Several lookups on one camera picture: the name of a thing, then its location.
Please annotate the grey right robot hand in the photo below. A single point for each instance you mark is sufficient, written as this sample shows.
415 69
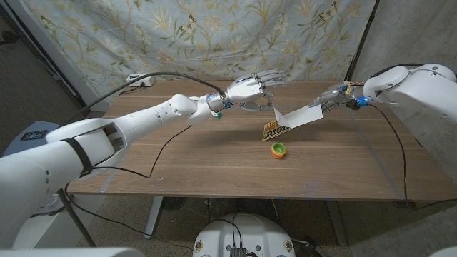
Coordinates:
337 94

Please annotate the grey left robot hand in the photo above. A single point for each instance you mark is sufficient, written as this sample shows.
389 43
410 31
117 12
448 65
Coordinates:
250 91

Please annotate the white sticker release liner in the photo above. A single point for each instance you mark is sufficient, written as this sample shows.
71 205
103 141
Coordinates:
301 116

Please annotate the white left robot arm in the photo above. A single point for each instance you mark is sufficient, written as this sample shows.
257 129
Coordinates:
143 121

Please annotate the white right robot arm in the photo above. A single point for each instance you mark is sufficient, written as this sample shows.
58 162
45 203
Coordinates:
421 89

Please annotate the small green block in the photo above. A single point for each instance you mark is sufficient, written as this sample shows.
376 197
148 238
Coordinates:
218 115

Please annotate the small orange green cup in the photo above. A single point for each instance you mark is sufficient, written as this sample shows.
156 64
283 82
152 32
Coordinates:
278 151

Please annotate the floral light blue backdrop cloth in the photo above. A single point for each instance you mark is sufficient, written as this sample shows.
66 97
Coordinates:
250 35

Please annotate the black backdrop stand pole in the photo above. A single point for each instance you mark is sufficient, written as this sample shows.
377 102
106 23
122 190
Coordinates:
362 35

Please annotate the white power strip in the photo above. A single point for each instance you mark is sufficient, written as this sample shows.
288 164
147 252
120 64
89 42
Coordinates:
148 83

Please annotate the black round object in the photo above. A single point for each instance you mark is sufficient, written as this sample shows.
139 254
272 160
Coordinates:
174 203

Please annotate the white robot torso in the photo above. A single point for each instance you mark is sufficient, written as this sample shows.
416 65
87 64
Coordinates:
246 232

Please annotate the small black electronics box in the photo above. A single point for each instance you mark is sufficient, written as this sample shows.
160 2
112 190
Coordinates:
238 252

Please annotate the blue grey stool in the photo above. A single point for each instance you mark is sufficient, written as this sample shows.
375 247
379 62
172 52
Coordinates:
50 126

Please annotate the black curved object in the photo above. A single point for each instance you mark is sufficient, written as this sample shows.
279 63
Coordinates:
9 36

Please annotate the light grey frame bar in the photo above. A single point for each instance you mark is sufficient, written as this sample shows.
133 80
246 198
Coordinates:
45 39

